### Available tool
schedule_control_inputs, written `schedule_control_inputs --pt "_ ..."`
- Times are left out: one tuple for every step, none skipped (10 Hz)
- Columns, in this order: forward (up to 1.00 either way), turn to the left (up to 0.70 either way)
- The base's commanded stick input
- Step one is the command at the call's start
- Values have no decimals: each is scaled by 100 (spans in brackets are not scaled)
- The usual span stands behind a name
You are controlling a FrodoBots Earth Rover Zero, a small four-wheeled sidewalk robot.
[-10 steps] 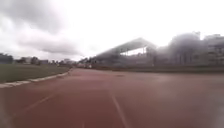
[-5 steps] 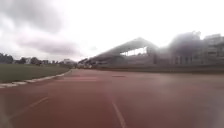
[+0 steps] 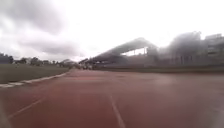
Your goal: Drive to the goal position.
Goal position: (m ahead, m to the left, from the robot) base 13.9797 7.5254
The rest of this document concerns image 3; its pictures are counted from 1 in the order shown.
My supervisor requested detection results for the grandstand with slanted roof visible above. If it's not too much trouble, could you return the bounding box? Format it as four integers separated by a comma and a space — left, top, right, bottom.
79, 37, 160, 70

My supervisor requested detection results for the red running track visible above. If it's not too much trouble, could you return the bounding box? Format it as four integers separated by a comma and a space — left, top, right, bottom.
0, 68, 224, 128

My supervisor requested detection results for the pale kerb strip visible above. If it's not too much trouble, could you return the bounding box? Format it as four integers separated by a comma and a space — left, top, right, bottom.
0, 68, 76, 89

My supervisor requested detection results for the grey building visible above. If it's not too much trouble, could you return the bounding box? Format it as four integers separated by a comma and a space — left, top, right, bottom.
157, 31, 224, 68

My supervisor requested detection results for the row of trees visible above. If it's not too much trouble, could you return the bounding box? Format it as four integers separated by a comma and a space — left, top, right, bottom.
0, 52, 68, 66

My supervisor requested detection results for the grass field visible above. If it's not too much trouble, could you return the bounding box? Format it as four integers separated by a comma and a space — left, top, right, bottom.
0, 63, 72, 85

